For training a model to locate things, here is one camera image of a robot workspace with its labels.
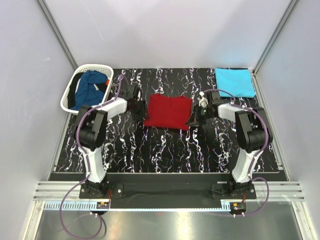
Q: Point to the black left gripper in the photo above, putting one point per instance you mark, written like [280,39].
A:
[139,107]

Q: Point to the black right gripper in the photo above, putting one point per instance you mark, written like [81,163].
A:
[197,114]

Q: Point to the red t shirt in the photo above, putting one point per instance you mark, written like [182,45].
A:
[168,112]

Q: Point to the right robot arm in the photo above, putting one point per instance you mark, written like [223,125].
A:
[252,128]

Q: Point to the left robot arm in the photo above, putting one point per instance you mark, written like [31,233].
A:
[91,124]

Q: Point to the white perforated laundry basket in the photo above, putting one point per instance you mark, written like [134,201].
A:
[107,70]

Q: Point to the folded cyan t shirt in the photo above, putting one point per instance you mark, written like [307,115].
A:
[237,82]

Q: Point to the blue t shirt in basket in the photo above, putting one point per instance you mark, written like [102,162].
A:
[90,89]

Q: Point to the black garment in basket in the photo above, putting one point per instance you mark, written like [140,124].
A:
[71,97]

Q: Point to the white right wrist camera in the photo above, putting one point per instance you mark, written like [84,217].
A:
[202,100]

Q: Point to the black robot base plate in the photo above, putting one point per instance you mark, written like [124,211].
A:
[217,186]

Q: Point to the aluminium rail with connectors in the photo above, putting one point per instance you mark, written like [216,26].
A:
[234,208]

